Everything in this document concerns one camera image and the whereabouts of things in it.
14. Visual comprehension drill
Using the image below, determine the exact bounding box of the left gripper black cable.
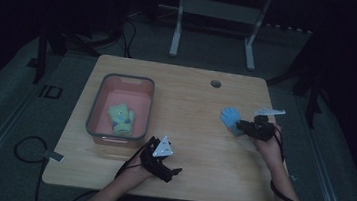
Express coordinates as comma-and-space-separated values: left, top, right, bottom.
113, 138, 150, 182

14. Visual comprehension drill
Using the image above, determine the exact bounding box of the pink bin with grey rim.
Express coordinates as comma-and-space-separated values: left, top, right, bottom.
83, 70, 157, 151

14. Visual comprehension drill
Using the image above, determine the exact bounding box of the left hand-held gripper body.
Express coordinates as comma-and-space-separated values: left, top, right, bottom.
137, 132, 187, 185

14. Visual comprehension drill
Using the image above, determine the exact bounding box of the person's right hand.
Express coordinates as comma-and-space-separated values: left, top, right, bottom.
247, 121, 289, 167

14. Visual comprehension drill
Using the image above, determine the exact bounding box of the white desk frame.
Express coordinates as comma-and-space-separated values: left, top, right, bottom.
168, 0, 273, 72

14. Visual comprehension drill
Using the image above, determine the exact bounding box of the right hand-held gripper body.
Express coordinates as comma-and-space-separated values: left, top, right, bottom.
242, 105, 287, 145

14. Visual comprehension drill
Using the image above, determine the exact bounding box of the black metal stand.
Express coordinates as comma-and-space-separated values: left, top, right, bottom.
31, 23, 105, 92

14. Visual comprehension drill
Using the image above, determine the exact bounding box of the blue glove with face print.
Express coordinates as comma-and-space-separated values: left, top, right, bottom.
218, 105, 249, 139

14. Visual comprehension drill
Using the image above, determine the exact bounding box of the black floor cable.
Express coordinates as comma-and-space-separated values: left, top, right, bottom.
8, 134, 50, 201

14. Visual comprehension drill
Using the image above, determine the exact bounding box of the person's left hand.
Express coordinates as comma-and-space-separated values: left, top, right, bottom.
119, 159, 158, 188

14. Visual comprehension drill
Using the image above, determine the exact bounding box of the black chair base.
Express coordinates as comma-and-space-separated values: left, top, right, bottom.
262, 46, 328, 130

